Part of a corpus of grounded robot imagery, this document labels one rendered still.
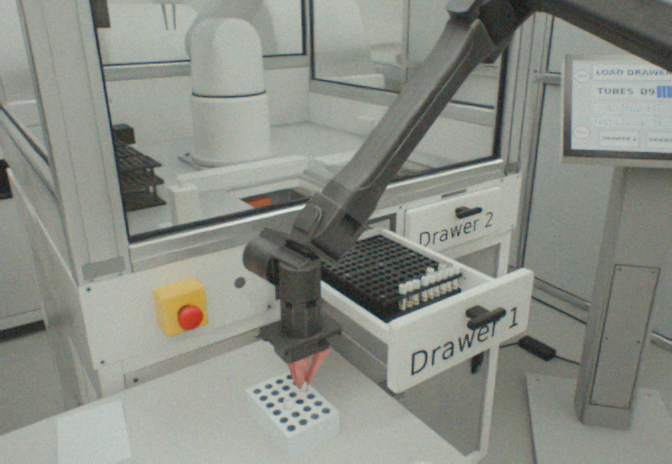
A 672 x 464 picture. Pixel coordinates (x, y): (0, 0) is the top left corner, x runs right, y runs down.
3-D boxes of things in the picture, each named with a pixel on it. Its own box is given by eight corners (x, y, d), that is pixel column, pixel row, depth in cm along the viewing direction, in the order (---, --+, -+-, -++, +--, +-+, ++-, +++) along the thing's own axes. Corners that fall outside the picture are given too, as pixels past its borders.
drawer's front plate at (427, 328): (527, 329, 92) (534, 270, 88) (394, 395, 77) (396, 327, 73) (518, 325, 94) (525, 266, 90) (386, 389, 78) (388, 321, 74)
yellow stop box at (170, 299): (211, 326, 90) (207, 287, 88) (167, 341, 87) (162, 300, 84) (199, 314, 94) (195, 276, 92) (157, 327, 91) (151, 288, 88)
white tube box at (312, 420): (339, 433, 78) (339, 411, 77) (289, 460, 74) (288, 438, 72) (293, 388, 88) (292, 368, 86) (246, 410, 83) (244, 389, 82)
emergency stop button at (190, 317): (206, 327, 87) (204, 305, 86) (181, 335, 85) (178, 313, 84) (199, 319, 90) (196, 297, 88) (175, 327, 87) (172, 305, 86)
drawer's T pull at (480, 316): (507, 316, 81) (508, 308, 80) (471, 332, 77) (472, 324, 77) (487, 306, 84) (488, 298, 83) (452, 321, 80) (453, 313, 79)
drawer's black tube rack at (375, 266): (460, 306, 96) (462, 273, 94) (381, 339, 87) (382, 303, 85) (379, 262, 113) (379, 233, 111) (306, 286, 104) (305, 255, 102)
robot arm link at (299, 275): (296, 267, 70) (329, 254, 74) (264, 250, 75) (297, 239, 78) (297, 314, 73) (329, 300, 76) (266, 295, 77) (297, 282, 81)
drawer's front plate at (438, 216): (498, 230, 134) (503, 187, 130) (408, 260, 118) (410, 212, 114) (492, 228, 135) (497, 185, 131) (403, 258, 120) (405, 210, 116)
